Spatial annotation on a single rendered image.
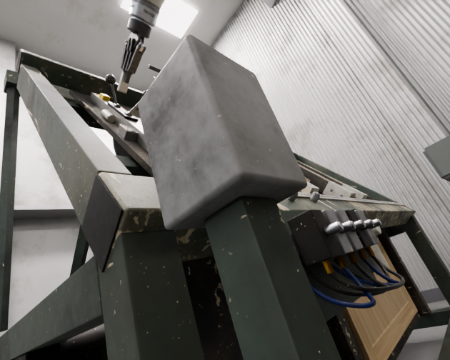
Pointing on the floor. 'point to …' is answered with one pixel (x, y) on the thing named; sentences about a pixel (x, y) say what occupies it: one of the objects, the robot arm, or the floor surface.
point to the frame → (189, 308)
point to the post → (267, 284)
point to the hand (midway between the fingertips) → (124, 82)
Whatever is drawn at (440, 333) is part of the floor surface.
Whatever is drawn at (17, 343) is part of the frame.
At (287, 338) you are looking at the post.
